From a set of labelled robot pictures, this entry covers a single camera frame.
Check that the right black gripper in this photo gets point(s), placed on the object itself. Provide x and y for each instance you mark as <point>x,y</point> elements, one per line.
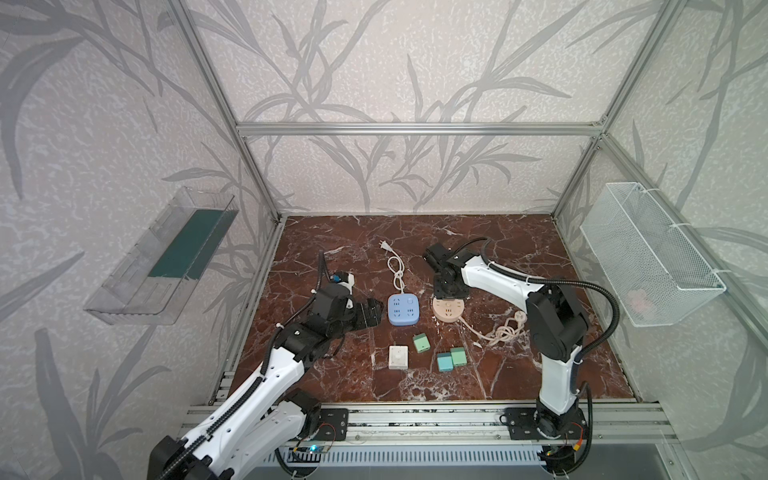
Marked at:
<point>448,291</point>

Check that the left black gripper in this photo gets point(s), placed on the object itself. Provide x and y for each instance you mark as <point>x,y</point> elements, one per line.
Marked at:
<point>368,312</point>

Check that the pink round power strip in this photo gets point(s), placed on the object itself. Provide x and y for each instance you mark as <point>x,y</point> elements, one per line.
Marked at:
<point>448,310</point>

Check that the teal plug adapter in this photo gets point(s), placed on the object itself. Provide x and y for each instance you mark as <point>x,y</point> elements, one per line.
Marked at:
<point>444,362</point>

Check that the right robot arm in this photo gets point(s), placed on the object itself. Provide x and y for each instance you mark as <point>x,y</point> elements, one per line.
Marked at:
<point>557,321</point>

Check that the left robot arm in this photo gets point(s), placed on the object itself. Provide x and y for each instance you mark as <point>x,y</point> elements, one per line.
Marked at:
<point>266,410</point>

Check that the white plug adapter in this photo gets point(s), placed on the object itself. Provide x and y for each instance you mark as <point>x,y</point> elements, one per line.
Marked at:
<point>398,358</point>

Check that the light green plug adapter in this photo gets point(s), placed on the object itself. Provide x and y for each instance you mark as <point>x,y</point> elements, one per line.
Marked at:
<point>421,343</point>

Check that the blue square power strip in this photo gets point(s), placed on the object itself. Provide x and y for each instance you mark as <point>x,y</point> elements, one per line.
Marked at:
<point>403,309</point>

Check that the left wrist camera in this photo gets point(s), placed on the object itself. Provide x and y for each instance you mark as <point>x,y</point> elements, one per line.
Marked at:
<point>344,279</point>

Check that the white wire mesh basket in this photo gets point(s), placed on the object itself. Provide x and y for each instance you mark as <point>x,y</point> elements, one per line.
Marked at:
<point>657,274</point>

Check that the aluminium frame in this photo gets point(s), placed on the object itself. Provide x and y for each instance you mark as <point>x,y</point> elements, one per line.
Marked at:
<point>688,120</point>

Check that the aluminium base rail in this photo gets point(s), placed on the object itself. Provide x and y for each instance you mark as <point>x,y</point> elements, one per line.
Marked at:
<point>483,423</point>

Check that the clear plastic wall bin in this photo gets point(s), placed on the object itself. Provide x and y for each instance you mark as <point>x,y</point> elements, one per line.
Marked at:
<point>152,284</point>

